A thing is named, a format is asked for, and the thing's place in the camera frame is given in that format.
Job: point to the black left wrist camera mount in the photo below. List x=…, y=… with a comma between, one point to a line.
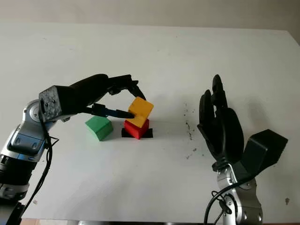
x=50, y=104

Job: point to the green wooden block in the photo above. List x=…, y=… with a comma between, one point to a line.
x=98, y=127

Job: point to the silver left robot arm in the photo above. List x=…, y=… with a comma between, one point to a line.
x=23, y=138

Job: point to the yellow wooden block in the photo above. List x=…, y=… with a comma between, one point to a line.
x=140, y=110

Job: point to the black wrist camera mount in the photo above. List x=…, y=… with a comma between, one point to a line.
x=262, y=150
x=50, y=104

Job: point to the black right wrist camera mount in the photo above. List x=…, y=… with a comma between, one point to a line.
x=262, y=150

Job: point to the dark robot torso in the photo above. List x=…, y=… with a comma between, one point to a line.
x=140, y=223

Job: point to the red wooden block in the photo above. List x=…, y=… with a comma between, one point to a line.
x=136, y=131

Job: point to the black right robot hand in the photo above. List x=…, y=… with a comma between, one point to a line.
x=225, y=131

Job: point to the black tape strip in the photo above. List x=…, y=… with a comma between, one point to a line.
x=148, y=134

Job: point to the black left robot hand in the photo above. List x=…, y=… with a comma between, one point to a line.
x=86, y=91

